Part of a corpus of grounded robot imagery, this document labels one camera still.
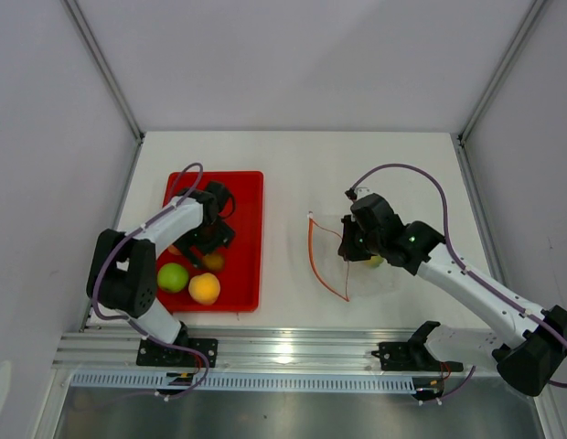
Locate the orange fruit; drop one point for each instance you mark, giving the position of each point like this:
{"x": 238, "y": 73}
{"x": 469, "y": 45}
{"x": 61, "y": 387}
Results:
{"x": 204, "y": 288}

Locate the aluminium frame post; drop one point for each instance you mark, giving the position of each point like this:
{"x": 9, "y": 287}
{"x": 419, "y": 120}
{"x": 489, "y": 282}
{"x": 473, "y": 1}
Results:
{"x": 519, "y": 40}
{"x": 98, "y": 58}

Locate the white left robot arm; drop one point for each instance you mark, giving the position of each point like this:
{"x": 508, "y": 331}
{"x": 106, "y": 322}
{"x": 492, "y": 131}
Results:
{"x": 122, "y": 276}

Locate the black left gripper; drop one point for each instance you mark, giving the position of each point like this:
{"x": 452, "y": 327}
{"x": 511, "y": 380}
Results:
{"x": 222, "y": 238}

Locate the left aluminium frame post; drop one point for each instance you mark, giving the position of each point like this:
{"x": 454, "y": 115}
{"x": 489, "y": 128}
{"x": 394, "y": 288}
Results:
{"x": 98, "y": 58}

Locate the red plastic tray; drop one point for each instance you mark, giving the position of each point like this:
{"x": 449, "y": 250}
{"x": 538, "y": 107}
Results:
{"x": 241, "y": 277}

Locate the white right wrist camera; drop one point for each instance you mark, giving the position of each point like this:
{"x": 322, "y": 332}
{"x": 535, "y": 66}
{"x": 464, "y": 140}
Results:
{"x": 356, "y": 193}

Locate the green apple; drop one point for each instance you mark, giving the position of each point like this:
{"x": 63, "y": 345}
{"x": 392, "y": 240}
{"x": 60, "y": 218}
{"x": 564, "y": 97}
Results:
{"x": 172, "y": 278}

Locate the pink peach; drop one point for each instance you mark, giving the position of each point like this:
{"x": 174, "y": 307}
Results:
{"x": 174, "y": 250}

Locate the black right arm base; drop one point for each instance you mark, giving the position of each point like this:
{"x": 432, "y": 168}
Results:
{"x": 410, "y": 355}

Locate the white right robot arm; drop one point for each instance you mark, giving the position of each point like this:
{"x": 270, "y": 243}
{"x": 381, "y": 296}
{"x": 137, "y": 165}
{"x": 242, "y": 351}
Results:
{"x": 524, "y": 342}

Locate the brown kiwi fruit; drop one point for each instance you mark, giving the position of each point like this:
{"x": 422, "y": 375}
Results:
{"x": 214, "y": 262}

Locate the yellow green mango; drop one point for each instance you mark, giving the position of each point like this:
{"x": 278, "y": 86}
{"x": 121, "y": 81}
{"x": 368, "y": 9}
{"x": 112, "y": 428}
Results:
{"x": 374, "y": 261}

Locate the right aluminium frame post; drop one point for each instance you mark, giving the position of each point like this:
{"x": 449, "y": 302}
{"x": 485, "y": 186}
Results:
{"x": 519, "y": 40}

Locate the aluminium front rail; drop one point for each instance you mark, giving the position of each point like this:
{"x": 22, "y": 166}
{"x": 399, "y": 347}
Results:
{"x": 240, "y": 349}

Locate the clear zip top bag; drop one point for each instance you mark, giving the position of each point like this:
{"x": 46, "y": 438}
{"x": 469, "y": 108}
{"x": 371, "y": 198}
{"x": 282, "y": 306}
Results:
{"x": 346, "y": 281}

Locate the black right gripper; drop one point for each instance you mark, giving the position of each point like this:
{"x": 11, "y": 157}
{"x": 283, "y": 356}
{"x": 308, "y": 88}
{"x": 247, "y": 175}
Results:
{"x": 347, "y": 250}

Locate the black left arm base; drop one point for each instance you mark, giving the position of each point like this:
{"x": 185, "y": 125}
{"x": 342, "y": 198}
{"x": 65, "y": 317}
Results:
{"x": 151, "y": 354}

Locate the white slotted cable duct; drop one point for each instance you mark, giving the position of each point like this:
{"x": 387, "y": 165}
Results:
{"x": 231, "y": 381}

